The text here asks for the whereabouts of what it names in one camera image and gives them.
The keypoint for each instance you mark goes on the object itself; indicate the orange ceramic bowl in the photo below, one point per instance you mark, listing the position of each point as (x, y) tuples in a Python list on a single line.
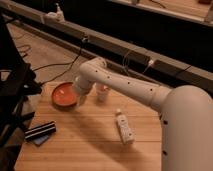
[(63, 95)]

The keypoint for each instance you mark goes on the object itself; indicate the long metal rail beam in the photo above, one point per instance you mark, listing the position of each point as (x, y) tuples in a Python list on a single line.
[(169, 49)]

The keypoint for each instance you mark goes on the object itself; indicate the white plastic bottle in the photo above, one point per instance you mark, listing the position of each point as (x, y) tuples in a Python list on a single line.
[(123, 127)]

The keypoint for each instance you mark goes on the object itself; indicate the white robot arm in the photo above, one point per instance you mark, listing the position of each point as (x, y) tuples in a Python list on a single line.
[(185, 113)]

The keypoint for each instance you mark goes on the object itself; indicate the clear plastic cup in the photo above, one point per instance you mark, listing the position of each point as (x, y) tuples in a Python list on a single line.
[(102, 92)]

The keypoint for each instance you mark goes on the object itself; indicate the black white striped block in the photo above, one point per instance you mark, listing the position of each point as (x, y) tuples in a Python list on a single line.
[(41, 130)]

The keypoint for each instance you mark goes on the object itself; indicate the black tripod stand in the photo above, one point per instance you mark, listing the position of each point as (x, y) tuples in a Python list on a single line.
[(17, 81)]

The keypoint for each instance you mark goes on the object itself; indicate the white object on rail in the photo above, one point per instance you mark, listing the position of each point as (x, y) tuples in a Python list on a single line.
[(58, 15)]

